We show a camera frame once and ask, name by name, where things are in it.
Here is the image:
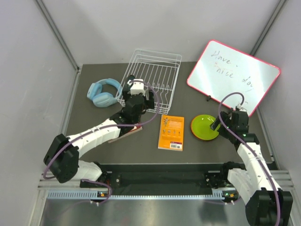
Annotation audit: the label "orange plastic plate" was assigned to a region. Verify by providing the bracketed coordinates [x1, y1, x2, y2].
[190, 122, 219, 141]

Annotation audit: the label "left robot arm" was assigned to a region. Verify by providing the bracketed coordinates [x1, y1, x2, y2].
[43, 91, 159, 187]

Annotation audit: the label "red and white book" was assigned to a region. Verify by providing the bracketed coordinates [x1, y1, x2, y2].
[108, 126, 143, 143]

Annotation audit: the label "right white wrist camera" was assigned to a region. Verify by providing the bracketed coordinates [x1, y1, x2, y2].
[235, 103, 247, 112]

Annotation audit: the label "dark green ceramic plate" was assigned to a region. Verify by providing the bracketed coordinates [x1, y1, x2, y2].
[122, 75, 135, 94]

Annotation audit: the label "light blue headphones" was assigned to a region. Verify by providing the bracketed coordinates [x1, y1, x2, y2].
[87, 78, 122, 108]

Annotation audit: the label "lime green plastic plate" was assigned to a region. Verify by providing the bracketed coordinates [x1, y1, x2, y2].
[190, 114, 219, 141]

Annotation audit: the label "grey slotted cable duct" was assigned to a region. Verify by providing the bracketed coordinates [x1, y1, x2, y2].
[47, 190, 236, 200]

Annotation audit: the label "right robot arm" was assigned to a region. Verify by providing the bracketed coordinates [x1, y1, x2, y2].
[210, 110, 293, 226]

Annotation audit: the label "orange paperback book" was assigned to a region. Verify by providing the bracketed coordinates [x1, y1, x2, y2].
[158, 114, 184, 151]

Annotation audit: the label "white wire dish rack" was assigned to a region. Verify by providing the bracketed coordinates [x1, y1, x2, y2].
[120, 49, 182, 114]

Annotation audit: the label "pink framed whiteboard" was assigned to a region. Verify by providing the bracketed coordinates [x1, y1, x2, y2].
[187, 40, 281, 116]

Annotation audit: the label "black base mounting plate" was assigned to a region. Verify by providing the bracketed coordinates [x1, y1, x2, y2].
[96, 163, 230, 188]

